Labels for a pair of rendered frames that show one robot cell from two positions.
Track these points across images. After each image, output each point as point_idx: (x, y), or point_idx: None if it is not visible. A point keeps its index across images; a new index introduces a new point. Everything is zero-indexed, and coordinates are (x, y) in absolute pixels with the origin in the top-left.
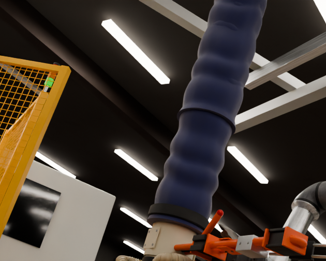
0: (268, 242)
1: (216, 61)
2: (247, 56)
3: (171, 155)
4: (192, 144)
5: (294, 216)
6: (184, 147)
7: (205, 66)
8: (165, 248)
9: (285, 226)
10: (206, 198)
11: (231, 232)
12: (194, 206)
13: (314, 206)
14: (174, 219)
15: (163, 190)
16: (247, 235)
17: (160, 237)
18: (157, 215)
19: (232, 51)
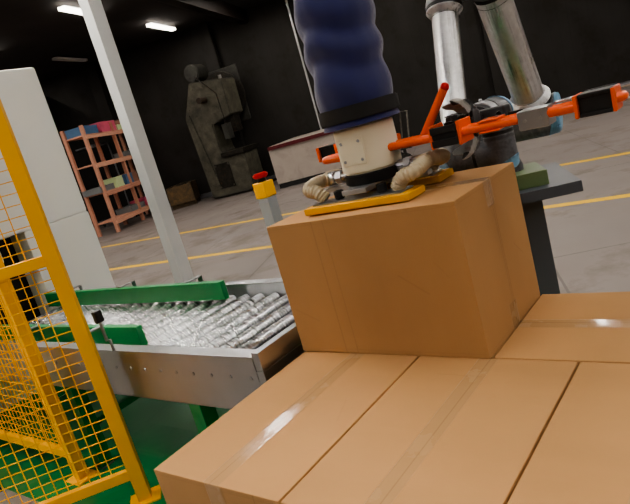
0: (579, 110)
1: None
2: None
3: (313, 32)
4: (343, 4)
5: (445, 26)
6: (335, 14)
7: None
8: (380, 156)
9: (441, 43)
10: (387, 68)
11: (462, 101)
12: (386, 87)
13: (459, 2)
14: (376, 117)
15: (339, 87)
16: (533, 110)
17: (367, 146)
18: (351, 122)
19: None
